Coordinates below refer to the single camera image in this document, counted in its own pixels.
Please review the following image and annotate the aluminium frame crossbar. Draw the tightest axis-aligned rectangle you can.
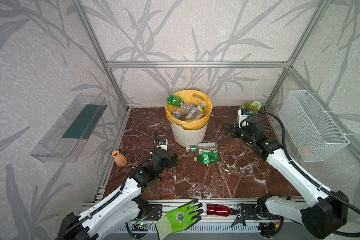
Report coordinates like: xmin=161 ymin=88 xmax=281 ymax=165
xmin=106 ymin=61 xmax=289 ymax=69

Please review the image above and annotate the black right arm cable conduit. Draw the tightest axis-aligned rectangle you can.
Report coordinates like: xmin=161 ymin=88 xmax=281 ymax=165
xmin=239 ymin=111 xmax=360 ymax=238

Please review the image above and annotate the small terracotta vase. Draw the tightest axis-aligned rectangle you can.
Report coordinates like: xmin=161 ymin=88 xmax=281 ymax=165
xmin=112 ymin=151 xmax=128 ymax=167

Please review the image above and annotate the white wire mesh basket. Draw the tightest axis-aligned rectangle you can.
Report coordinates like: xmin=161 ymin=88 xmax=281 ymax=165
xmin=278 ymin=90 xmax=350 ymax=163

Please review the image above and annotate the green black work glove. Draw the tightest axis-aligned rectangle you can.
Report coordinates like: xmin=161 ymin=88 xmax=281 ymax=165
xmin=155 ymin=199 xmax=204 ymax=240

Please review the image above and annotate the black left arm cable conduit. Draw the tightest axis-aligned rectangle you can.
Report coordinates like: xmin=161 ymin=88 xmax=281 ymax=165
xmin=55 ymin=129 xmax=160 ymax=240

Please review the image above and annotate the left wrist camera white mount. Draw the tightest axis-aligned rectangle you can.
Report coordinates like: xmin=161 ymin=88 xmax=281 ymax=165
xmin=157 ymin=139 xmax=168 ymax=151

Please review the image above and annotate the clear acrylic wall shelf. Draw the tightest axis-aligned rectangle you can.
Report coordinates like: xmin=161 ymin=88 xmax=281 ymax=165
xmin=30 ymin=94 xmax=108 ymax=163

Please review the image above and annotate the clear bottle white cap green band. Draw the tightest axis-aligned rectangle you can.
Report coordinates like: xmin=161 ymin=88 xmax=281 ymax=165
xmin=197 ymin=101 xmax=207 ymax=112

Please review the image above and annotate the red metallic bottle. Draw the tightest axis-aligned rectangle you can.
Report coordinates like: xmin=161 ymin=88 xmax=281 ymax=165
xmin=207 ymin=204 xmax=240 ymax=217

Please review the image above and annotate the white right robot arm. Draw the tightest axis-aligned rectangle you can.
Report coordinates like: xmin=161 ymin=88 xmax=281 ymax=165
xmin=225 ymin=116 xmax=348 ymax=238

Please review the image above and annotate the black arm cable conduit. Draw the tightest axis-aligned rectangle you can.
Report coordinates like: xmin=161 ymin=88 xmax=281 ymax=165
xmin=239 ymin=111 xmax=360 ymax=238
xmin=55 ymin=129 xmax=160 ymax=240

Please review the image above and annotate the green plastic soda bottle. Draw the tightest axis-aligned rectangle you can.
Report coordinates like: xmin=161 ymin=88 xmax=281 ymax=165
xmin=194 ymin=152 xmax=220 ymax=165

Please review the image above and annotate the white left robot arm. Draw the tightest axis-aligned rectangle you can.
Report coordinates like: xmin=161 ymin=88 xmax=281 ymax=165
xmin=57 ymin=149 xmax=178 ymax=240

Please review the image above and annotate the clear bottle green label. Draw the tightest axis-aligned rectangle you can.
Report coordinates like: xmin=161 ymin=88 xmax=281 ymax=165
xmin=186 ymin=142 xmax=218 ymax=154

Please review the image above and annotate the white pot with flowers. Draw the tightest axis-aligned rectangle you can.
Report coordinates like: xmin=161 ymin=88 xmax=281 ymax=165
xmin=237 ymin=101 xmax=262 ymax=128

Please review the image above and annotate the white ribbed waste bin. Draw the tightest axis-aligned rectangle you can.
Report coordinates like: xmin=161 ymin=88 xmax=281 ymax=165
xmin=170 ymin=123 xmax=208 ymax=147

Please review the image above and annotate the green circuit board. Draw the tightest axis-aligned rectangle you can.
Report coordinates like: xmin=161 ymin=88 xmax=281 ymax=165
xmin=132 ymin=222 xmax=150 ymax=232

